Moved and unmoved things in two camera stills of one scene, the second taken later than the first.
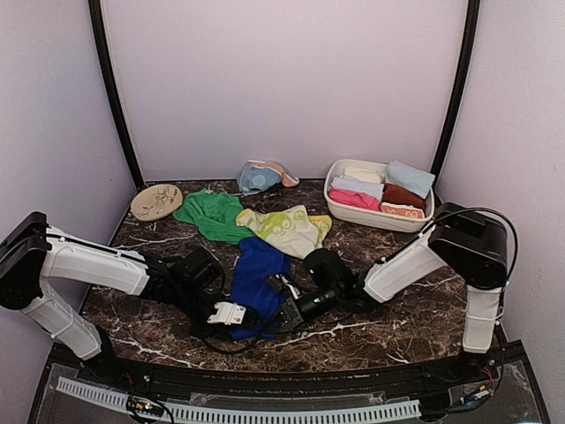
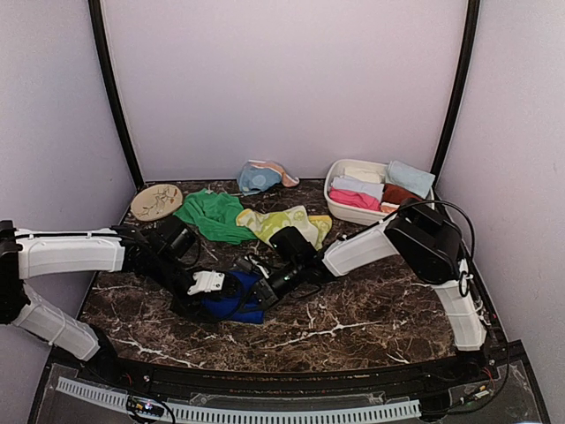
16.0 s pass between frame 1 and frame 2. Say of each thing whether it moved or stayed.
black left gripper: moved
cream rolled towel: stayed
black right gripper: moved
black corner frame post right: stayed
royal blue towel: moved
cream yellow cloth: stayed
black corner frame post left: stayed
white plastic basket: stayed
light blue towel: stayed
